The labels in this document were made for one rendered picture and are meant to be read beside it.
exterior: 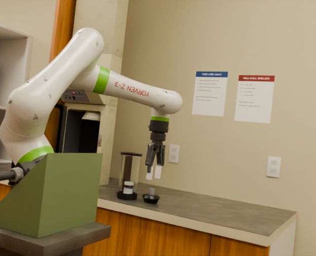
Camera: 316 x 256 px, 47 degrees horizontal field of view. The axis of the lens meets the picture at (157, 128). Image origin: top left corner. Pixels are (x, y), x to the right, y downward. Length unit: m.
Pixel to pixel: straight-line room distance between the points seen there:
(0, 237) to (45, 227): 0.13
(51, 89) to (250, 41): 1.42
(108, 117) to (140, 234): 0.77
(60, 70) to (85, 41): 0.19
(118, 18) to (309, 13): 1.08
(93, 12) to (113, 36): 0.23
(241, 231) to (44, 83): 0.90
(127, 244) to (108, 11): 1.32
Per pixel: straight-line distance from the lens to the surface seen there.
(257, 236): 1.48
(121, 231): 1.78
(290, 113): 2.18
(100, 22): 2.31
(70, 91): 2.23
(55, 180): 1.13
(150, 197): 1.78
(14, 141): 1.26
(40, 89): 1.18
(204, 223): 1.54
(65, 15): 2.47
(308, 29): 2.26
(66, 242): 1.14
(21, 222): 1.17
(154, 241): 1.69
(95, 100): 2.16
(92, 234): 1.23
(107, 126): 2.18
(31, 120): 1.16
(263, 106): 2.21
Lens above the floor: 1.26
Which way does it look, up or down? 1 degrees up
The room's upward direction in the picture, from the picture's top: 6 degrees clockwise
